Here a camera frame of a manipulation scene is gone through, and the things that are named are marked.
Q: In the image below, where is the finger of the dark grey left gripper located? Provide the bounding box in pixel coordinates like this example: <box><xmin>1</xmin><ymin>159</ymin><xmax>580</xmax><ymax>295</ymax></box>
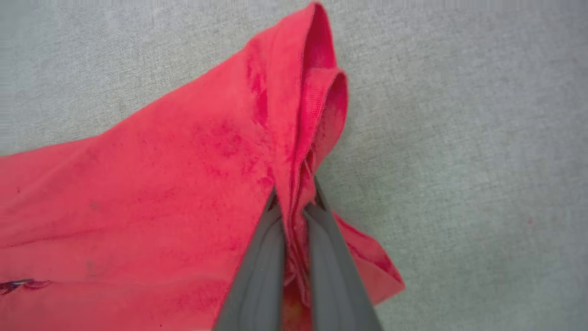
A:
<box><xmin>302</xmin><ymin>178</ymin><xmax>384</xmax><ymax>331</ymax></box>
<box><xmin>213</xmin><ymin>188</ymin><xmax>286</xmax><ymax>331</ymax></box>

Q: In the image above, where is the red and white sports jersey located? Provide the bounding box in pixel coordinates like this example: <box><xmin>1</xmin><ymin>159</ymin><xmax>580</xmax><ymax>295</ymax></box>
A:
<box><xmin>0</xmin><ymin>2</ymin><xmax>406</xmax><ymax>331</ymax></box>

